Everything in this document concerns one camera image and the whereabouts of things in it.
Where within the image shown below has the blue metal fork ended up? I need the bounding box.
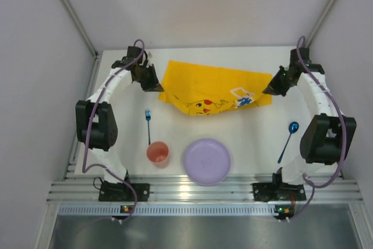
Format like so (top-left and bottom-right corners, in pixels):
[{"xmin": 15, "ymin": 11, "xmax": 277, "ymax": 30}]
[{"xmin": 145, "ymin": 109, "xmax": 151, "ymax": 145}]

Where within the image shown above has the blue metal spoon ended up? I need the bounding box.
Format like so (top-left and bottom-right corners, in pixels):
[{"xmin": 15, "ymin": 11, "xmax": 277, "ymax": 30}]
[{"xmin": 277, "ymin": 121, "xmax": 300, "ymax": 164}]

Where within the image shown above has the yellow pikachu placemat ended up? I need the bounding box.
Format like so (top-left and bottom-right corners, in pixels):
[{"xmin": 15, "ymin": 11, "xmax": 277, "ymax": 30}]
[{"xmin": 159, "ymin": 61, "xmax": 272, "ymax": 116}]

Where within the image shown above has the pink plastic cup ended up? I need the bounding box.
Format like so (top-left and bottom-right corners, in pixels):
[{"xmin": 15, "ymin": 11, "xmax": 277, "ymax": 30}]
[{"xmin": 146, "ymin": 141, "xmax": 170, "ymax": 169}]

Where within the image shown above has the purple plastic plate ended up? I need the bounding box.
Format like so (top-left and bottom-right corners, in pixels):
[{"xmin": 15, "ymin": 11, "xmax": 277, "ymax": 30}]
[{"xmin": 182, "ymin": 138, "xmax": 231, "ymax": 186}]

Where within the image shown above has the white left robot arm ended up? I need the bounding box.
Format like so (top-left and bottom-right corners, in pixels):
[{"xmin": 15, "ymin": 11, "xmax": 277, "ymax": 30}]
[{"xmin": 75, "ymin": 44, "xmax": 164, "ymax": 185}]

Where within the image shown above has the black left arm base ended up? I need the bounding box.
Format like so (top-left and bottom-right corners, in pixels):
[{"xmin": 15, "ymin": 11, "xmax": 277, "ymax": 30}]
[{"xmin": 98, "ymin": 181, "xmax": 150, "ymax": 202}]

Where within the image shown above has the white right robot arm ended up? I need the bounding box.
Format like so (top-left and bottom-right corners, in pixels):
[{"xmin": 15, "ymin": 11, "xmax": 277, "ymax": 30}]
[{"xmin": 263, "ymin": 47, "xmax": 357, "ymax": 188}]

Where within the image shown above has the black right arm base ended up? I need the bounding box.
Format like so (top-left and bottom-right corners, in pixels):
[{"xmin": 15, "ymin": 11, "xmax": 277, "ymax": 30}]
[{"xmin": 252, "ymin": 183, "xmax": 307, "ymax": 202}]

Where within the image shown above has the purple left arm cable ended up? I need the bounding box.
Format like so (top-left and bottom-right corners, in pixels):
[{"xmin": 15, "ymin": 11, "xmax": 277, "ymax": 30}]
[{"xmin": 82, "ymin": 38, "xmax": 146, "ymax": 220}]

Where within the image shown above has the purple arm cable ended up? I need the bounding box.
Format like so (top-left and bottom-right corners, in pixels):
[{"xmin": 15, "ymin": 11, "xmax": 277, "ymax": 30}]
[
  {"xmin": 82, "ymin": 38, "xmax": 146, "ymax": 220},
  {"xmin": 288, "ymin": 36, "xmax": 347, "ymax": 222}
]

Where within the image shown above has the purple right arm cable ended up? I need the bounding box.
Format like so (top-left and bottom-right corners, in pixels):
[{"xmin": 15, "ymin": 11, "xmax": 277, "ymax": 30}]
[{"xmin": 288, "ymin": 36, "xmax": 347, "ymax": 222}]

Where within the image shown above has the aluminium rail frame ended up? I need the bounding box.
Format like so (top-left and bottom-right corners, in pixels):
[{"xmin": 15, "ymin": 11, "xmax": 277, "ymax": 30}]
[{"xmin": 47, "ymin": 46, "xmax": 363, "ymax": 204}]

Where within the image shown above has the perforated white cable duct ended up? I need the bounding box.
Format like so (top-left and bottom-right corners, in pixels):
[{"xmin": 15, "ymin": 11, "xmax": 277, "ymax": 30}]
[{"xmin": 58, "ymin": 204, "xmax": 293, "ymax": 216}]

